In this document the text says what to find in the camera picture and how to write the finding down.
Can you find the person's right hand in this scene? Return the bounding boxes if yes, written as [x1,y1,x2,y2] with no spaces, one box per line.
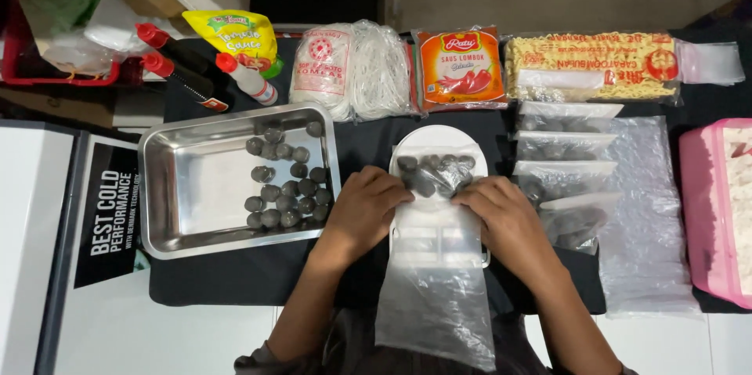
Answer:
[450,175,551,274]

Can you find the person's left hand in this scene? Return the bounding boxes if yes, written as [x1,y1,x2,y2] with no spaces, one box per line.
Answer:
[325,165,416,254]

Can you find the clear plastic bag with meatballs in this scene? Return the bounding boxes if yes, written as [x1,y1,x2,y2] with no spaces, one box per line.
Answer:
[374,143,498,373]

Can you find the white kitchen scale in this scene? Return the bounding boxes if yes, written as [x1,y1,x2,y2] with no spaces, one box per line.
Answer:
[388,124,492,269]

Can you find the sealed clear bag of meatballs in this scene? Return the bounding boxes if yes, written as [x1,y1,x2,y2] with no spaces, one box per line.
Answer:
[517,100,625,133]
[537,191,622,256]
[513,131,619,162]
[512,160,619,204]

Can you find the heap of loose grey meatballs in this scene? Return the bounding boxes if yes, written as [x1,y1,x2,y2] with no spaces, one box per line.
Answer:
[244,120,333,230]

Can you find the orange chili sauce pouch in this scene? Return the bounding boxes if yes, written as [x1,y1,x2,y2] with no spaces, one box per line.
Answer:
[413,25,510,113]

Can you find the white vermicelli noodle packet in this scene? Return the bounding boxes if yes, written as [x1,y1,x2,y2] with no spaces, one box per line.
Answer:
[288,19,419,123]

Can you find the person's grey shirt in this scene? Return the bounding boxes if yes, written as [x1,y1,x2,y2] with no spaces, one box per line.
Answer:
[234,307,640,375]

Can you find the black table cloth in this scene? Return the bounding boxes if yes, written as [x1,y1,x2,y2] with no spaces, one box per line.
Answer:
[147,30,752,316]

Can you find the stack of large empty plastic bags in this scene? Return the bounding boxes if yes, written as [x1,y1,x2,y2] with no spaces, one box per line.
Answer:
[598,116,704,321]

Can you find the yellow dried noodle packet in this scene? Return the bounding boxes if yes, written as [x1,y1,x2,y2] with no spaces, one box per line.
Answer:
[503,31,683,107]

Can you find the white bottle red cap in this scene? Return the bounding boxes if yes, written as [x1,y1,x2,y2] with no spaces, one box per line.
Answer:
[215,52,279,107]

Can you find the stainless steel tray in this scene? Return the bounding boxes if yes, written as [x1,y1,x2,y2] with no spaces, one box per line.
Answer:
[137,102,342,261]

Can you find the yellow tomato sauce pouch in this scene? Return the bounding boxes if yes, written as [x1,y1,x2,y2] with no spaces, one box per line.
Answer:
[181,9,284,80]

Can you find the dark sauce bottle red cap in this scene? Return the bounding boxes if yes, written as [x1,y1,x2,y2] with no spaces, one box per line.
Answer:
[135,22,219,78]
[140,51,231,113]

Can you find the pink plastic container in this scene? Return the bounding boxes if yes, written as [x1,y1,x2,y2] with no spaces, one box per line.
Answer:
[679,118,752,310]

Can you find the stack of small clear bags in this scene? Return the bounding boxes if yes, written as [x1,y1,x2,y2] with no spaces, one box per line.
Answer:
[674,40,746,86]

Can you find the black printed freezer label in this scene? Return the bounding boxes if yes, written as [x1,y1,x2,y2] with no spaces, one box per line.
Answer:
[73,141,142,290]

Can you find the white chest freezer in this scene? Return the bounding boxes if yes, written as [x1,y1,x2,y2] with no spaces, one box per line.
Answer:
[0,119,277,375]

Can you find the red plastic basket with bags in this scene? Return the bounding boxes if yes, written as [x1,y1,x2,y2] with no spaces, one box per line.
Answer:
[0,0,148,88]

